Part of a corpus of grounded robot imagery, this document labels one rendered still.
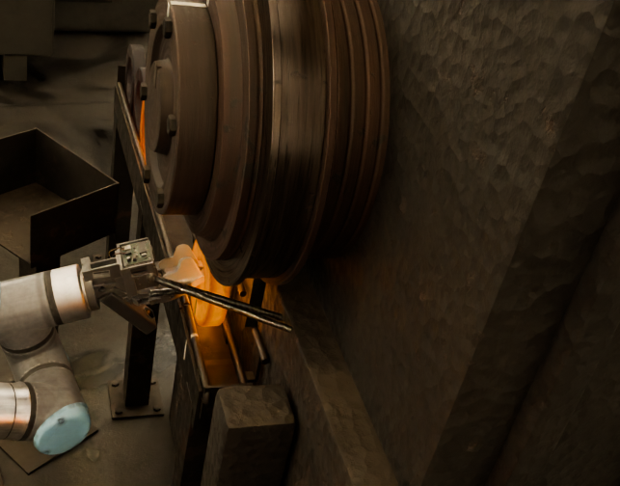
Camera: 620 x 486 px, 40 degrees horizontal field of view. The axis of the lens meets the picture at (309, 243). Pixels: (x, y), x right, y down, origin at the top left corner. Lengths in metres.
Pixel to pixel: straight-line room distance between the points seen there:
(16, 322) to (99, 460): 0.79
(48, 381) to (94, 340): 1.01
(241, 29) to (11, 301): 0.62
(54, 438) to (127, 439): 0.79
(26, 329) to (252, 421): 0.44
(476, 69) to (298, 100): 0.21
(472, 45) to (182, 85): 0.34
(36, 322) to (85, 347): 1.00
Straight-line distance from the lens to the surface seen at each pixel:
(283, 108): 0.93
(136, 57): 2.25
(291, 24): 0.96
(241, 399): 1.16
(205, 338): 1.45
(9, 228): 1.78
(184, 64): 1.00
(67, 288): 1.38
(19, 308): 1.39
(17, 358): 1.46
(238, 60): 0.98
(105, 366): 2.33
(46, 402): 1.37
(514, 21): 0.78
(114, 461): 2.12
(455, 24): 0.88
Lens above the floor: 1.62
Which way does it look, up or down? 34 degrees down
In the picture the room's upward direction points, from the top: 13 degrees clockwise
